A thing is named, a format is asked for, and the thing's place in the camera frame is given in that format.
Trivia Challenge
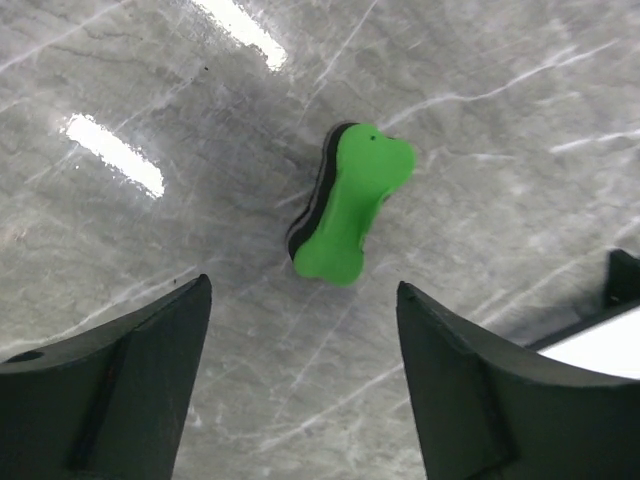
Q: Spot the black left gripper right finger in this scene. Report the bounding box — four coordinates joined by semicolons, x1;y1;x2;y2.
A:
396;282;639;479

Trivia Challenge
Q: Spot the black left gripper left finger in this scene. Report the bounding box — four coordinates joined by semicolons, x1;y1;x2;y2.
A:
1;275;212;479

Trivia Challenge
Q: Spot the white whiteboard black frame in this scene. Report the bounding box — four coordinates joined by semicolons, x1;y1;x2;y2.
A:
526;249;639;380

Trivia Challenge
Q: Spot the green bone-shaped eraser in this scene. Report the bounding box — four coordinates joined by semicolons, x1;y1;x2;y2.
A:
286;122;416;286

